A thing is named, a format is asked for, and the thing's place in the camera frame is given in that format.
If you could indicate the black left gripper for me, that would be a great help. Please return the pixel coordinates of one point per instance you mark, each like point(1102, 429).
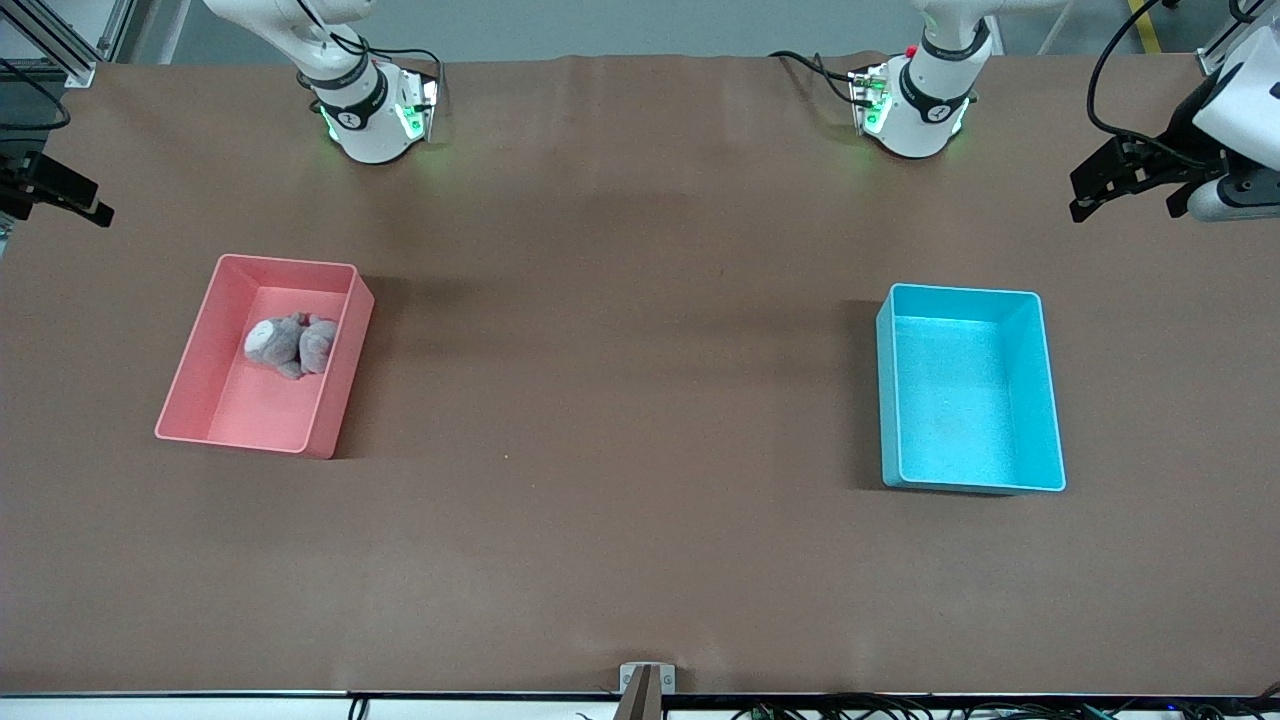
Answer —
point(1166, 158)

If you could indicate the grey plush toy white belly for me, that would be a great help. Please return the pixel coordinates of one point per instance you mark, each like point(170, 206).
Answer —
point(265, 342)

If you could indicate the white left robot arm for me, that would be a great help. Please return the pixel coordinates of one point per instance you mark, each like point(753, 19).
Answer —
point(915, 125)

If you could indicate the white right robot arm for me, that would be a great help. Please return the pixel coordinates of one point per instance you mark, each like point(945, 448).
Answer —
point(368, 135)

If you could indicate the pink plastic box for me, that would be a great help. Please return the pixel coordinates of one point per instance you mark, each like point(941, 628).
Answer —
point(260, 412)

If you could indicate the blue plastic box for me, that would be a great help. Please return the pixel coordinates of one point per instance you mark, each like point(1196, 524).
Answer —
point(960, 420)

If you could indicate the brown table mat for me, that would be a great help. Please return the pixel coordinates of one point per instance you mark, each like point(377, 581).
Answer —
point(640, 300)

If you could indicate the aluminium frame profile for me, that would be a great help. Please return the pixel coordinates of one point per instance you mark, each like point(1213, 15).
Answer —
point(80, 72)
point(118, 30)
point(1212, 62)

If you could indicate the silver metal bracket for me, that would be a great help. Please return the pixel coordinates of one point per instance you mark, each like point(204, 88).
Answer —
point(628, 678)

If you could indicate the brown support post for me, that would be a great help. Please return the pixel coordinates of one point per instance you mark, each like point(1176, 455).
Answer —
point(640, 700)

